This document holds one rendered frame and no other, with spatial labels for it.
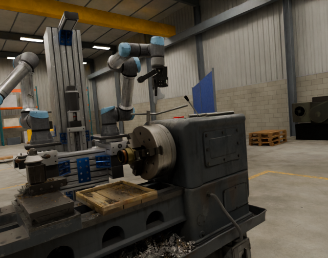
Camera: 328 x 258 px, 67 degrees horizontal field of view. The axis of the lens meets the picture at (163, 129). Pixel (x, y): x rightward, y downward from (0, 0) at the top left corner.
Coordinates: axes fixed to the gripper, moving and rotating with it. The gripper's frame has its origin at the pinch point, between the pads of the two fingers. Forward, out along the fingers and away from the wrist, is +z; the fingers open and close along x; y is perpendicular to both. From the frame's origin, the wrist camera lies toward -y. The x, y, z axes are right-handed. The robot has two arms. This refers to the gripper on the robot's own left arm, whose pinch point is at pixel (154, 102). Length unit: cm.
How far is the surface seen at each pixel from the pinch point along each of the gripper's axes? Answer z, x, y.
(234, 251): 92, -11, 47
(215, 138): 22.4, -0.6, 36.7
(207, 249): 78, -25, 23
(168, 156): 29.2, -11.3, 5.1
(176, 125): 13.1, -2.6, 11.9
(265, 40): -230, 894, 653
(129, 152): 26.3, -7.7, -15.3
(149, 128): 14.3, -4.8, -3.8
